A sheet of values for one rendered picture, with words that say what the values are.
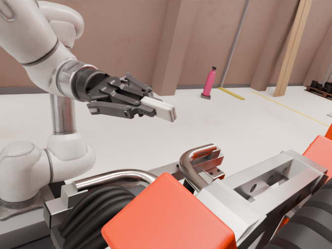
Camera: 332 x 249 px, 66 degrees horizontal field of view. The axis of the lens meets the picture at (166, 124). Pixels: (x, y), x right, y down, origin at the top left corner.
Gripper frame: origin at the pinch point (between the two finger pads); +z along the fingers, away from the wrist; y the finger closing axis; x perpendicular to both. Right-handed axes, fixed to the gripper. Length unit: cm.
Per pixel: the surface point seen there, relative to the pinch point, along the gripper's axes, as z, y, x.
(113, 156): -119, 44, 135
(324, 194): 28.0, -9.5, -7.9
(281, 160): 22.3, 0.3, 2.2
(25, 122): -207, 22, 111
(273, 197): 23.9, -8.8, -2.6
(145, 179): 3.5, -10.6, 6.6
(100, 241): 9.0, -23.0, -0.9
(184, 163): 5.2, -1.8, 11.1
